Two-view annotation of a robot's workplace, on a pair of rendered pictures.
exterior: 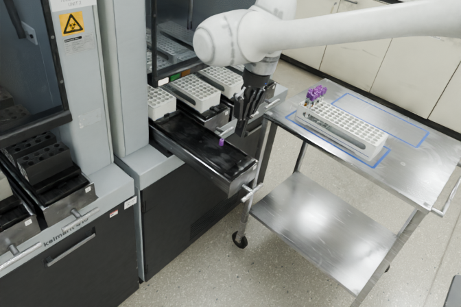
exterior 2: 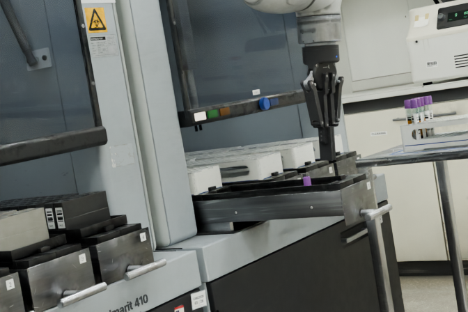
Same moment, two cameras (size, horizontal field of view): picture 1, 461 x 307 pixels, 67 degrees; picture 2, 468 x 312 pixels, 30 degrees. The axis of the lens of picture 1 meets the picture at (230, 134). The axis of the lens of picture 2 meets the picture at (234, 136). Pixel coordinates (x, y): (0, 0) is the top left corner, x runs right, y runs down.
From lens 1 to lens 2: 1.06 m
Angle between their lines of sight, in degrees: 34
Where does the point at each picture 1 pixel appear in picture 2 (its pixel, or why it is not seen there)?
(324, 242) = not seen: outside the picture
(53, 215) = (107, 263)
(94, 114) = (126, 150)
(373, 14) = not seen: outside the picture
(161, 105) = (202, 170)
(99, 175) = not seen: hidden behind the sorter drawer
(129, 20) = (148, 28)
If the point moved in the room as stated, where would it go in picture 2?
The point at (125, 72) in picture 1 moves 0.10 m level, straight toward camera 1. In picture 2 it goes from (153, 98) to (167, 95)
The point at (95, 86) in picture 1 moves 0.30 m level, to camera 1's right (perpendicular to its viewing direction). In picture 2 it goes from (123, 106) to (278, 81)
